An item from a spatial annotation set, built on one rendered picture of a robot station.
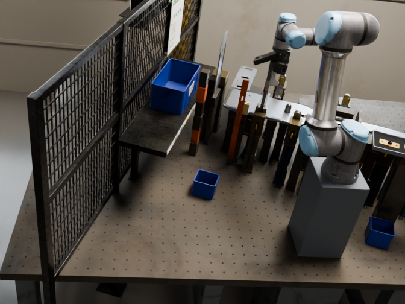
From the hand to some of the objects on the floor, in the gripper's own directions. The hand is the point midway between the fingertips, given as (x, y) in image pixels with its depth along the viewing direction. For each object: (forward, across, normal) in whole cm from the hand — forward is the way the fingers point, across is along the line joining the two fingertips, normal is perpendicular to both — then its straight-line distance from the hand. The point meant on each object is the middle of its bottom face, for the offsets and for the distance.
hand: (267, 85), depth 240 cm
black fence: (+119, -16, +56) cm, 133 cm away
